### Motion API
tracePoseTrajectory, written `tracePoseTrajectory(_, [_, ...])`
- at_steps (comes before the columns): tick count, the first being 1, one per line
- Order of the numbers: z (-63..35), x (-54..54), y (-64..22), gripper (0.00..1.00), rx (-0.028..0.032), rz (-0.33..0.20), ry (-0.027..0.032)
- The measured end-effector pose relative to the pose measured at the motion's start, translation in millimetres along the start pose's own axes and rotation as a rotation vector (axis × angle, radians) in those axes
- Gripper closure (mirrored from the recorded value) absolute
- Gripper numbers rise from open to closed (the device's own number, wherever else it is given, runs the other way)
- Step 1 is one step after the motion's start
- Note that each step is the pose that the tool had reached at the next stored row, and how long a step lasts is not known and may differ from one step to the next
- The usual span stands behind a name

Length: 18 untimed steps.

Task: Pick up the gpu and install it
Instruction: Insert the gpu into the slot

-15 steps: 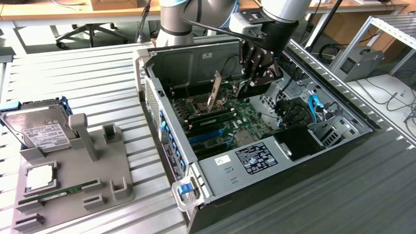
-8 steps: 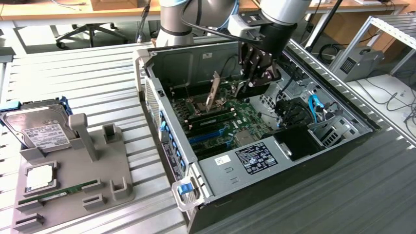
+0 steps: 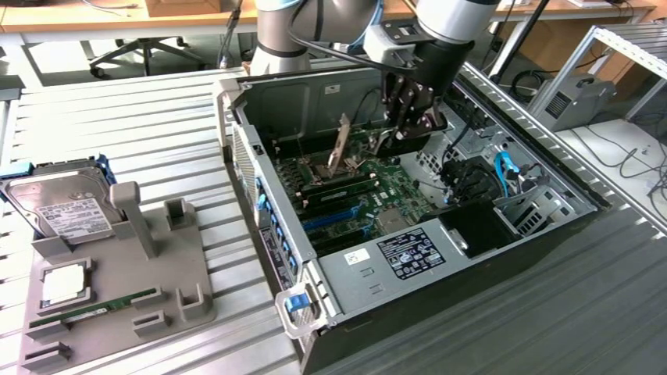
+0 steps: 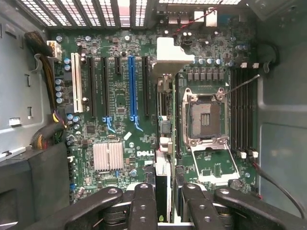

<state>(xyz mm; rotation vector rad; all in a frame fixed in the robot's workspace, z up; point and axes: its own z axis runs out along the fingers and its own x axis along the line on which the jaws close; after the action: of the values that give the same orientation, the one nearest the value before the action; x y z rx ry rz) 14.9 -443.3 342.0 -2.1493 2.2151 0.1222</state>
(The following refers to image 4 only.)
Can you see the thin metal locking lever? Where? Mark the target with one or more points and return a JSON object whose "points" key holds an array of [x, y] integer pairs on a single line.
{"points": [[244, 83]]}

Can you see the silver CPU socket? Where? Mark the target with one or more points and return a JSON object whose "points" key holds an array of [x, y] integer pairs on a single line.
{"points": [[206, 117]]}

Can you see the short black expansion slot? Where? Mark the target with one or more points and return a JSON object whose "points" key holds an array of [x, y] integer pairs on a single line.
{"points": [[117, 65]]}

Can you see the white power connector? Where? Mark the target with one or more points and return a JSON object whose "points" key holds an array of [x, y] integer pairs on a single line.
{"points": [[55, 51]]}

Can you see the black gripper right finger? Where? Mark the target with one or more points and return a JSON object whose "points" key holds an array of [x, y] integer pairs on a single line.
{"points": [[204, 215]]}

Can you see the blue expansion slot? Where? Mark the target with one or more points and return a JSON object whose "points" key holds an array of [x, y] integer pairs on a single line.
{"points": [[132, 88]]}

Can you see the black drive housing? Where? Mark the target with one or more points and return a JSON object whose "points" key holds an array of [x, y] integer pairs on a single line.
{"points": [[31, 187]]}

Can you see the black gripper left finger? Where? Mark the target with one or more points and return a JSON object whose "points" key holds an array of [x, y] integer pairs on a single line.
{"points": [[144, 210]]}

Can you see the black RAM slot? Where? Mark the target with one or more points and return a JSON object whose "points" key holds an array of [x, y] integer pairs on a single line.
{"points": [[239, 110], [245, 110], [251, 110], [234, 110]]}

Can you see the grey metal PC case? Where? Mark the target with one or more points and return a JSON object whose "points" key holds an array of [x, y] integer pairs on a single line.
{"points": [[283, 143]]}

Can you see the white fan connector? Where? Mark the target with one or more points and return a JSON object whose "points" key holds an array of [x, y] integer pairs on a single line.
{"points": [[211, 18]]}

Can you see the silver finned chipset heatsink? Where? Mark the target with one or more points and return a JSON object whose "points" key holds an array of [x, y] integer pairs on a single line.
{"points": [[108, 155]]}

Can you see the white expansion slot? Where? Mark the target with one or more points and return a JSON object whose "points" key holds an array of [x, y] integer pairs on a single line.
{"points": [[77, 83]]}

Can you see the green Dell motherboard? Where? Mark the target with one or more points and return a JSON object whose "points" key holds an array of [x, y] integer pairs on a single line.
{"points": [[120, 134]]}

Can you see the long black expansion slot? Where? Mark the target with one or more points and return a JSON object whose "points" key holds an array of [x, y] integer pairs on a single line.
{"points": [[145, 88], [91, 91], [105, 91]]}

